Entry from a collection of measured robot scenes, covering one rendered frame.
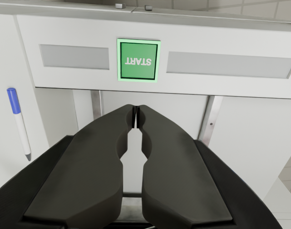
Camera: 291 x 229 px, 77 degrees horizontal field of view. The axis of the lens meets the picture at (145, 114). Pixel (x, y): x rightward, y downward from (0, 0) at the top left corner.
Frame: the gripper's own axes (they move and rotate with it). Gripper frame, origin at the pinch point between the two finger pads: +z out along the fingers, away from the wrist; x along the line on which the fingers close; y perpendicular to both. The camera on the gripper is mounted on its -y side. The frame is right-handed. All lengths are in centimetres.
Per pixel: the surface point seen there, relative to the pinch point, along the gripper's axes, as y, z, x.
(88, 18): -3.9, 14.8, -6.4
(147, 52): -0.5, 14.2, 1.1
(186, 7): -5, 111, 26
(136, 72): 2.3, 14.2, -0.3
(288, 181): 140, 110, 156
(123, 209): 49, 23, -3
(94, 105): 14.2, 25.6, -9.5
